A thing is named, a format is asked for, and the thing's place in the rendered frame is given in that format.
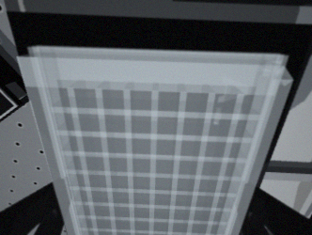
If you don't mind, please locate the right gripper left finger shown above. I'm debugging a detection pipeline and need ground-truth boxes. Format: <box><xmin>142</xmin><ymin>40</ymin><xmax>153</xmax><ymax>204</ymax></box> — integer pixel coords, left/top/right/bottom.
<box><xmin>0</xmin><ymin>182</ymin><xmax>64</xmax><ymax>235</ymax></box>

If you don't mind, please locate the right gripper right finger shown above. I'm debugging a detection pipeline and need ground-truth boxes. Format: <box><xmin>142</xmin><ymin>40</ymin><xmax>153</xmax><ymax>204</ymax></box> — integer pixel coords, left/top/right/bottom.
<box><xmin>242</xmin><ymin>186</ymin><xmax>312</xmax><ymax>235</ymax></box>

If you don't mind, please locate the grey perforated base plate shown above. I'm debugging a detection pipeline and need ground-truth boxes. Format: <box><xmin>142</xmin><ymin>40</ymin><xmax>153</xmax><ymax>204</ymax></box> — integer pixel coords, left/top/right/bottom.
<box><xmin>0</xmin><ymin>0</ymin><xmax>52</xmax><ymax>211</ymax></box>

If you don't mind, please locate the white rectangular well plate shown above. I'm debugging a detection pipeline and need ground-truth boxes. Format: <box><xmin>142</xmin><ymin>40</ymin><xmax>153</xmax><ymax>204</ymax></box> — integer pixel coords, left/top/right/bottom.
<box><xmin>17</xmin><ymin>45</ymin><xmax>293</xmax><ymax>235</ymax></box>

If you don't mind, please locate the grey plate washer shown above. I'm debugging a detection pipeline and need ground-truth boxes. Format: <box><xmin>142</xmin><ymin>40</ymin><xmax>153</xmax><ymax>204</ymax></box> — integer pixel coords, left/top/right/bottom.
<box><xmin>4</xmin><ymin>0</ymin><xmax>312</xmax><ymax>220</ymax></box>

